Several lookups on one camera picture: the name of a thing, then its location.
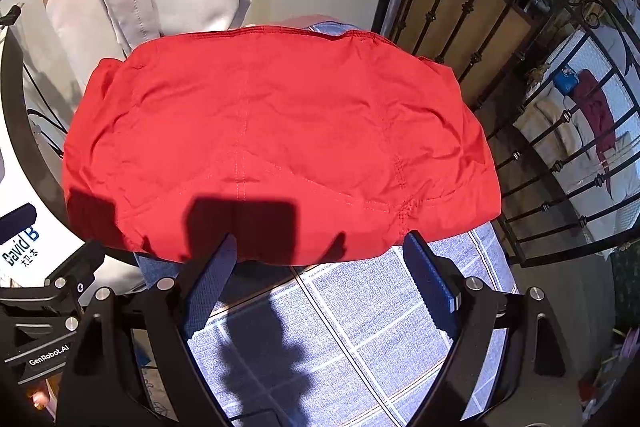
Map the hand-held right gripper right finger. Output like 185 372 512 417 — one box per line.
404 231 583 427

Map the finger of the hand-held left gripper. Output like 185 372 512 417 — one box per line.
44 241 107 303

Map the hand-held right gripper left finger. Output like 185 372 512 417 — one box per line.
55 233 238 427

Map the red jacket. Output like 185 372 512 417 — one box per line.
61 24 502 268

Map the white printed sign board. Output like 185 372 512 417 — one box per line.
0 24 103 295

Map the white bedding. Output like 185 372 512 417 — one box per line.
514 29 640 250

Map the dark red cloth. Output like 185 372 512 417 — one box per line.
571 68 619 160

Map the small blue box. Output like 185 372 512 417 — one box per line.
555 65 582 96

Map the black iron railing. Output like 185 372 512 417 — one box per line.
372 0 640 269

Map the wooden panel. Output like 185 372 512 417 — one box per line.
395 0 547 75

